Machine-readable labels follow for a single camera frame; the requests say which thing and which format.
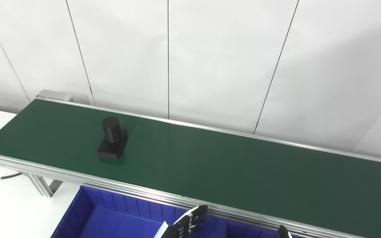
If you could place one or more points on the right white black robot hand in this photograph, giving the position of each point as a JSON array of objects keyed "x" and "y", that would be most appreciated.
[{"x": 284, "y": 233}]

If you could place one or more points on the green conveyor belt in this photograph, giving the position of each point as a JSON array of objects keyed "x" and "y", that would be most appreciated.
[
  {"x": 210, "y": 165},
  {"x": 111, "y": 185}
]

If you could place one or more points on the black cylinder block part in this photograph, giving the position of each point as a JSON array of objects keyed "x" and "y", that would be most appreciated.
[{"x": 111, "y": 145}]

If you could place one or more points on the blue bin with black parts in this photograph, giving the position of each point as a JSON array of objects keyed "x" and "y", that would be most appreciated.
[{"x": 253, "y": 233}]

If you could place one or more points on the blue bin with white parts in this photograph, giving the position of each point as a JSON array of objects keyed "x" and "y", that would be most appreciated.
[{"x": 111, "y": 221}]

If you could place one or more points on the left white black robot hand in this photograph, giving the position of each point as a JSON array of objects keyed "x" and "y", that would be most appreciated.
[{"x": 179, "y": 226}]

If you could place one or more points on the grey conveyor motor housing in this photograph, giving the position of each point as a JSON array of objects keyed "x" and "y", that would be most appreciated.
[{"x": 55, "y": 96}]

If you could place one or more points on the aluminium conveyor leg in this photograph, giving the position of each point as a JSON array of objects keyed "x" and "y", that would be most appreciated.
[{"x": 43, "y": 185}]

